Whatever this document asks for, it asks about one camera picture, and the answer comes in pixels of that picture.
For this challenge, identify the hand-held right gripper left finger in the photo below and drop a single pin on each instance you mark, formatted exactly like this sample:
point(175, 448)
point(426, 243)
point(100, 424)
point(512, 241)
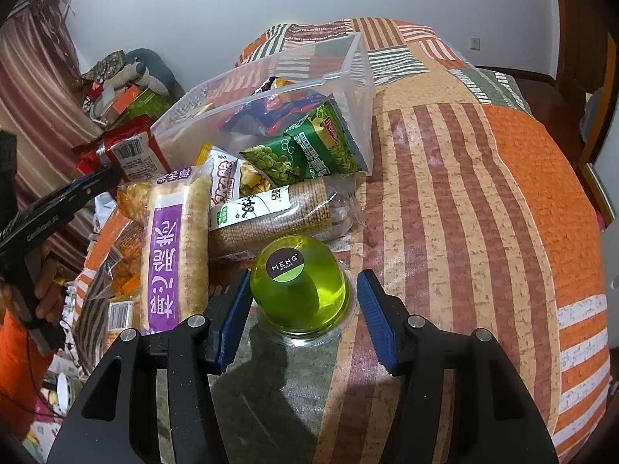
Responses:
point(232, 324)

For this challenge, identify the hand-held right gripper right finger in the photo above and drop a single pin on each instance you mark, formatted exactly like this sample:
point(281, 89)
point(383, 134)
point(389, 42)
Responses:
point(375, 324)

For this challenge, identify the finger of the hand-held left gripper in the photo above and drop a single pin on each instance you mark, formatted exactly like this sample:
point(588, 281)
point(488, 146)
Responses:
point(58, 205)
point(96, 181)

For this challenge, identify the green jelly cup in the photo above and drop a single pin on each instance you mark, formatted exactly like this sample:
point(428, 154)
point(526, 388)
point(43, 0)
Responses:
point(300, 295)

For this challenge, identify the clear bag of orange snacks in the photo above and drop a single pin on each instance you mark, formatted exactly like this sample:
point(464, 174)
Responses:
point(123, 275)

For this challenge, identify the grain cracker roll pack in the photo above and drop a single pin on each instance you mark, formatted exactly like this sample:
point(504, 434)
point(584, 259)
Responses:
point(280, 217)

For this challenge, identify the clear plastic bin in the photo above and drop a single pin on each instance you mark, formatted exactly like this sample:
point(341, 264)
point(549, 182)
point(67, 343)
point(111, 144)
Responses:
point(338, 58)

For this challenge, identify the person's left hand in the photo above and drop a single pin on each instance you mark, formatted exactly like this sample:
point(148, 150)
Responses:
point(48, 285)

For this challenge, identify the puffed rice block bag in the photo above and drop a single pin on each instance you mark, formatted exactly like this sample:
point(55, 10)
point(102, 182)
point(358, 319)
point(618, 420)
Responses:
point(133, 200)

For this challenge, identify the orange green box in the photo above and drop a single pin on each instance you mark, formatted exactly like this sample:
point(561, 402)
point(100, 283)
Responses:
point(140, 104)

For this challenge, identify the purple label rice cracker pack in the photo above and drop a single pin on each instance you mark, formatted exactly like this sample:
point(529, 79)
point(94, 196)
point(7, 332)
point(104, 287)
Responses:
point(176, 251)

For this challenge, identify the striped curtain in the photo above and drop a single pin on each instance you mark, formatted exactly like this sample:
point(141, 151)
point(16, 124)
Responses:
point(34, 82)

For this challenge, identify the grey plush toy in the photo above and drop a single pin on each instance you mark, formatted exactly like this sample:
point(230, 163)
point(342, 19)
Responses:
point(145, 70)

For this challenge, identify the white yellow chips packet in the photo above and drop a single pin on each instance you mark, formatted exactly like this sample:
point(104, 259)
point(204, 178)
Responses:
point(222, 179)

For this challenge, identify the patchwork striped quilt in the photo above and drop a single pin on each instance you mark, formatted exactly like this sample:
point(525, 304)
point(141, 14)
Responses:
point(459, 203)

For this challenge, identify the green pea snack packet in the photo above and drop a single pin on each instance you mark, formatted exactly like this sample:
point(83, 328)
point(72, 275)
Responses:
point(275, 162)

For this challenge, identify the large green snack packet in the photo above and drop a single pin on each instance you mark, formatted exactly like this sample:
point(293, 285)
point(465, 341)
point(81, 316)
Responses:
point(333, 140)

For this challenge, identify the blue red snack packet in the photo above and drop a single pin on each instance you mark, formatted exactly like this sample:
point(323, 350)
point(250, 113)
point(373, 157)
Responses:
point(275, 111)

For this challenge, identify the brown wooden door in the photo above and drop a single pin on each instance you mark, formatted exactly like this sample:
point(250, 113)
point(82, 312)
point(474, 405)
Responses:
point(580, 24)

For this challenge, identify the white wall socket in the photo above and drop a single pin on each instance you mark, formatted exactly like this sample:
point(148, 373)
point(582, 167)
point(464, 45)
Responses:
point(475, 43)

